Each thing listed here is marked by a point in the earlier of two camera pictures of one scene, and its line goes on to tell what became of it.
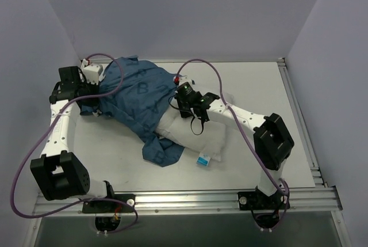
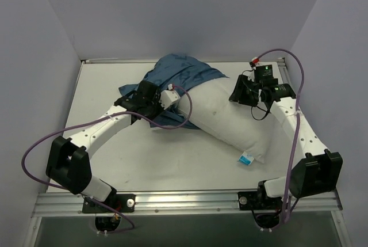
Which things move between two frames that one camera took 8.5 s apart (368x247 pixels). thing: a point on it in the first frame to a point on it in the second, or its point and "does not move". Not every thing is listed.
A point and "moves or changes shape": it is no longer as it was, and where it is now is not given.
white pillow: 206,136 moves or changes shape
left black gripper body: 88,97 to 152,94
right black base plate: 256,200 does not move
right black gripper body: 178,97 to 240,90
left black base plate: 110,206 does not move
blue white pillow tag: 203,159 to 246,158
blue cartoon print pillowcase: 133,90 to 182,72
